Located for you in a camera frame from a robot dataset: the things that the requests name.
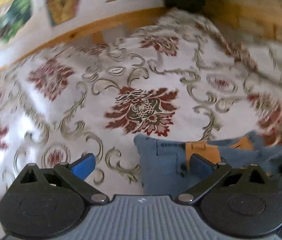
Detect blue pyjama pants orange cars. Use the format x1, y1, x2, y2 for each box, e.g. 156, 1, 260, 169
133, 131, 282, 197

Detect floral white bed cover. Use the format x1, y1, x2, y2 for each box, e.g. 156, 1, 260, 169
0, 9, 282, 239

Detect wooden bed frame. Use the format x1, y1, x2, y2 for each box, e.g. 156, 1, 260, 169
0, 0, 282, 106

